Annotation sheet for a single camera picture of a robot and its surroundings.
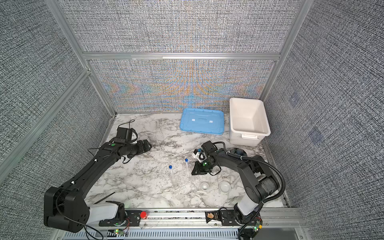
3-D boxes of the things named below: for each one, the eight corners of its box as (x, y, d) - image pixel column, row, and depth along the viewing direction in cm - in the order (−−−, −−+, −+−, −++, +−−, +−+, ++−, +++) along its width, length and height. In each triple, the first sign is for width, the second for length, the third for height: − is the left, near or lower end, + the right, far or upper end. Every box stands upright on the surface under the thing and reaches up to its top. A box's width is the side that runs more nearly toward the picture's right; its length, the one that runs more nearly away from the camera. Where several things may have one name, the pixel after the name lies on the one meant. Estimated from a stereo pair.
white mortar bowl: (219, 192, 84) (220, 191, 82) (218, 182, 87) (219, 180, 85) (231, 192, 84) (232, 191, 82) (229, 182, 87) (230, 180, 85)
